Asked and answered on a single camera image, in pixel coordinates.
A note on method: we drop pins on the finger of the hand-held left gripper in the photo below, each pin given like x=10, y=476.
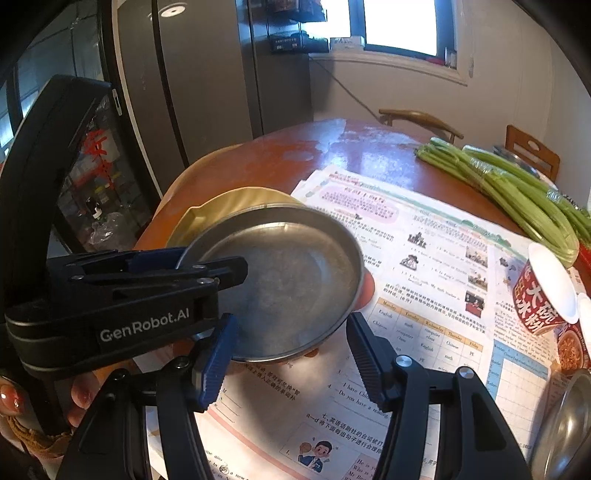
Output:
x=221, y=273
x=115, y=261

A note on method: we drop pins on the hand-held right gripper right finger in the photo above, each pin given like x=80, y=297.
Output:
x=369, y=364

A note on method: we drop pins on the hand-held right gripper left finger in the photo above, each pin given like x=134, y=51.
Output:
x=217, y=364

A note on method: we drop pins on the small steel plate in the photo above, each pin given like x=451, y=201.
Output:
x=286, y=286

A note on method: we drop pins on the yellow plastic plate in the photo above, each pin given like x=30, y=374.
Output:
x=231, y=203

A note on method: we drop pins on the orange plastic plate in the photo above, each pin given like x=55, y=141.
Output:
x=368, y=290

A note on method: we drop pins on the red instant noodle bowl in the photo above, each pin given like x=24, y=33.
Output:
x=572, y=346
x=535, y=300

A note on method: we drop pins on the large steel bowl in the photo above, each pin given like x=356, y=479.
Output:
x=568, y=424

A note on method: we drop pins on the person's left hand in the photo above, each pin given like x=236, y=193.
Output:
x=83, y=397

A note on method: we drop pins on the dark glass door cabinet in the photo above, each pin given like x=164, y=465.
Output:
x=99, y=184

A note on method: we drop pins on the colourful printed worksheet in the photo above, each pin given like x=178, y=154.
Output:
x=438, y=286

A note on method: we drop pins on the grey refrigerator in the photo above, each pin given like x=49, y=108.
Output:
x=207, y=92

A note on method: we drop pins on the large celery bunch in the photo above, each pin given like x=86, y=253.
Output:
x=521, y=203

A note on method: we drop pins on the black electronic box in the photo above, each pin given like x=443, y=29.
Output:
x=286, y=44

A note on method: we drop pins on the slim celery bunch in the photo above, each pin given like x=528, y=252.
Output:
x=489, y=155

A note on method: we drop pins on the curved wooden chair back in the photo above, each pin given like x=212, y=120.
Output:
x=415, y=115

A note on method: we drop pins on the small white box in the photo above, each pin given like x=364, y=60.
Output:
x=346, y=44

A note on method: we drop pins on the wooden chair with straight back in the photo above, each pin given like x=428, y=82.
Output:
x=531, y=147

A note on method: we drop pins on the black rack with packets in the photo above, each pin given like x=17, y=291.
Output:
x=304, y=7

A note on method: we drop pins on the window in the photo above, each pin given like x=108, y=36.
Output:
x=397, y=27

